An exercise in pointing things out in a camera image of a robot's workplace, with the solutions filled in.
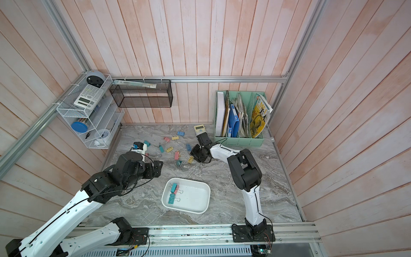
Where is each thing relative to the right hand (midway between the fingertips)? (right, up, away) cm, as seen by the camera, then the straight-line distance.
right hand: (189, 154), depth 99 cm
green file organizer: (+31, +22, -4) cm, 38 cm away
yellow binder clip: (-11, +10, +12) cm, 19 cm away
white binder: (+19, +27, -6) cm, 33 cm away
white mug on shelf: (-45, +11, -17) cm, 49 cm away
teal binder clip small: (-8, -22, -16) cm, 29 cm away
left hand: (-14, -3, -28) cm, 32 cm away
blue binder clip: (-8, +13, +15) cm, 22 cm away
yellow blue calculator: (+6, +16, +16) cm, 24 cm away
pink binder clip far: (-16, +9, +8) cm, 20 cm away
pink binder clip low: (-6, -18, -13) cm, 23 cm away
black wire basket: (-42, +38, +5) cm, 56 cm away
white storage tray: (+3, -22, -13) cm, 26 cm away
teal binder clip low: (-6, -5, -5) cm, 10 cm away
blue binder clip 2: (-1, +4, +8) cm, 9 cm away
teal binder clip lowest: (-8, -16, -13) cm, 22 cm away
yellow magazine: (+46, +27, +1) cm, 53 cm away
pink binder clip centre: (-8, -1, +1) cm, 9 cm away
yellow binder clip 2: (-14, +2, +5) cm, 15 cm away
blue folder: (+27, +16, -2) cm, 32 cm away
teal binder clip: (-33, +7, +15) cm, 37 cm away
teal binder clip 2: (-19, +3, +5) cm, 20 cm away
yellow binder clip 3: (+1, -4, 0) cm, 4 cm away
